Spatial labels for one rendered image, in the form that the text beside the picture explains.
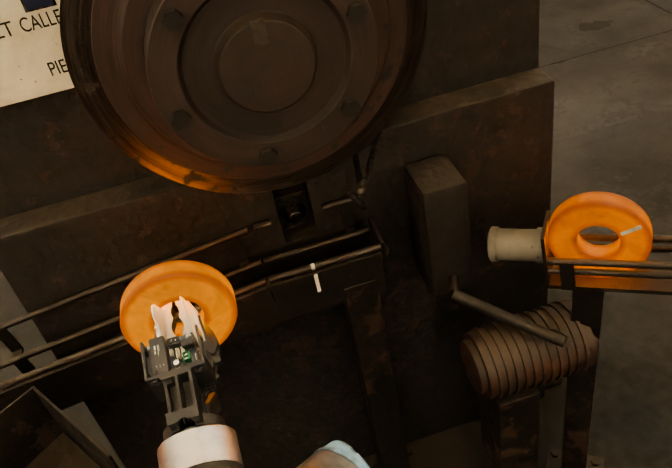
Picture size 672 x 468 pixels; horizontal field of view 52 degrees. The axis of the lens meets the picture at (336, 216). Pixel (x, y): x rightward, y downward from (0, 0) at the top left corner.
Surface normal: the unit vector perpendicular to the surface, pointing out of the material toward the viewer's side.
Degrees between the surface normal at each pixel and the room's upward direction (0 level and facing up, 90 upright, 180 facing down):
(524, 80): 0
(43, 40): 90
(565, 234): 90
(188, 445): 16
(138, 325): 88
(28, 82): 90
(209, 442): 32
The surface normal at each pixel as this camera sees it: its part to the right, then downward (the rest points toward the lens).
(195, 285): 0.25, 0.54
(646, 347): -0.16, -0.78
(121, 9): -0.69, 0.10
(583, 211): -0.34, 0.62
